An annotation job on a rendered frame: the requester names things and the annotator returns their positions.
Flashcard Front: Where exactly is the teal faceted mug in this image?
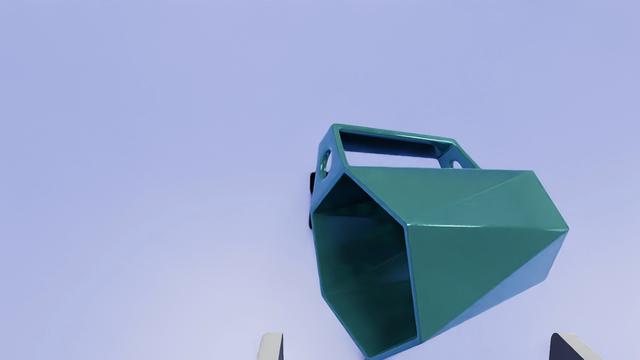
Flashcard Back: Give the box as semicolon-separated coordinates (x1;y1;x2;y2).
308;123;570;360

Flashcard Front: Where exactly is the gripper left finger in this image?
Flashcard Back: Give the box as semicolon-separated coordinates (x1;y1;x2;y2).
257;332;285;360

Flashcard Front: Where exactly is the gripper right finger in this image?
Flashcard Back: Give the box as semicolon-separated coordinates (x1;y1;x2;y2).
549;332;603;360

